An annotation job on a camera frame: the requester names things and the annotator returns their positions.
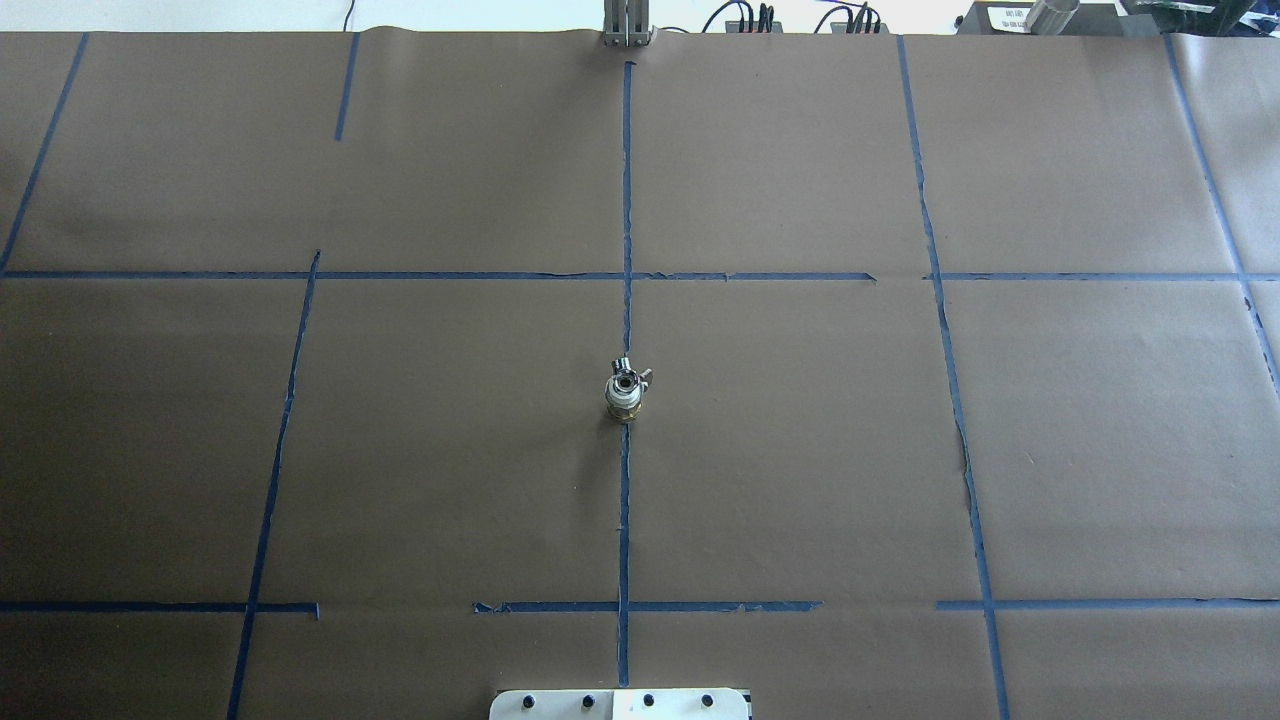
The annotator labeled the black cable bundle right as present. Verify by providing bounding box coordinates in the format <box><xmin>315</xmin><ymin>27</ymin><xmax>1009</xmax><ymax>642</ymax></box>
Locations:
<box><xmin>812</xmin><ymin>3</ymin><xmax>891</xmax><ymax>36</ymax></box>

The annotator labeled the aluminium frame post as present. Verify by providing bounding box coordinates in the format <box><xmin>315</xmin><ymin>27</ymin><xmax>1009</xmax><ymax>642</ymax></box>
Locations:
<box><xmin>602</xmin><ymin>0</ymin><xmax>654</xmax><ymax>47</ymax></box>

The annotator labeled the grey box with label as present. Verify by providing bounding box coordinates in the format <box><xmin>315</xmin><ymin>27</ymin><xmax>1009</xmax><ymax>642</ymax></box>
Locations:
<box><xmin>955</xmin><ymin>1</ymin><xmax>1128</xmax><ymax>37</ymax></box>

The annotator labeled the black cable bundle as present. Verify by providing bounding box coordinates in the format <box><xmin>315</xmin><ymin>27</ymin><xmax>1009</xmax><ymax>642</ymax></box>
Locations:
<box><xmin>700</xmin><ymin>0</ymin><xmax>783</xmax><ymax>36</ymax></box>
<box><xmin>812</xmin><ymin>3</ymin><xmax>891</xmax><ymax>36</ymax></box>

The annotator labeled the black cable bundle left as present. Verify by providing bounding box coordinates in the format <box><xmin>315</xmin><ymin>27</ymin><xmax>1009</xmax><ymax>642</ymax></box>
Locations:
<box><xmin>700</xmin><ymin>0</ymin><xmax>783</xmax><ymax>36</ymax></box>

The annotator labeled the white camera pole base plate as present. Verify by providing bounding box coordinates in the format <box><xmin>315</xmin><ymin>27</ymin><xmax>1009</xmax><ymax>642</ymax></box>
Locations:
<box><xmin>488</xmin><ymin>687</ymin><xmax>754</xmax><ymax>719</ymax></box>

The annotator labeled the white PPR valve with brass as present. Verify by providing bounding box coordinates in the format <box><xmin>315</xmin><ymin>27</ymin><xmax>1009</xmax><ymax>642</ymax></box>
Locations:
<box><xmin>604</xmin><ymin>382</ymin><xmax>646</xmax><ymax>424</ymax></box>

